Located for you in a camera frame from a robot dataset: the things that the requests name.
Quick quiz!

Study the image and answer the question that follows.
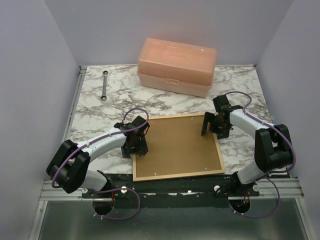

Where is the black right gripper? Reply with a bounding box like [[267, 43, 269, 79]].
[[201, 111, 229, 140]]

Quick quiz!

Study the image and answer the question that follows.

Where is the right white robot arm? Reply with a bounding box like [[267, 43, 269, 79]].
[[201, 94, 296, 196]]

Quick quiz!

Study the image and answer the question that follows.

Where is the light wooden picture frame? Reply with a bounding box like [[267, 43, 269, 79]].
[[132, 112, 226, 182]]

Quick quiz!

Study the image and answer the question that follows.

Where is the brown frame backing board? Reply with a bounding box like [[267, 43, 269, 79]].
[[134, 114, 223, 179]]

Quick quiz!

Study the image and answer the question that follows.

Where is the aluminium side rail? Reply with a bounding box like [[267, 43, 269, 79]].
[[60, 65, 88, 144]]

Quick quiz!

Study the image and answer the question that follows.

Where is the translucent orange plastic box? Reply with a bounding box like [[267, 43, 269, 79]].
[[137, 38, 217, 98]]

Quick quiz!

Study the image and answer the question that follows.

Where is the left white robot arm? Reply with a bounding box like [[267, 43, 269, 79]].
[[46, 116, 150, 198]]

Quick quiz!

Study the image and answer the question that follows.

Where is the black table edge rail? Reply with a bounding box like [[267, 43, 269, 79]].
[[81, 174, 259, 210]]

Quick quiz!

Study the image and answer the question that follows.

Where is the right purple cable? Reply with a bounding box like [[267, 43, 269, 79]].
[[224, 91, 297, 218]]

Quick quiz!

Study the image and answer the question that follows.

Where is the silver ratchet wrench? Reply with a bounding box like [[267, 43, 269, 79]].
[[100, 70, 109, 101]]

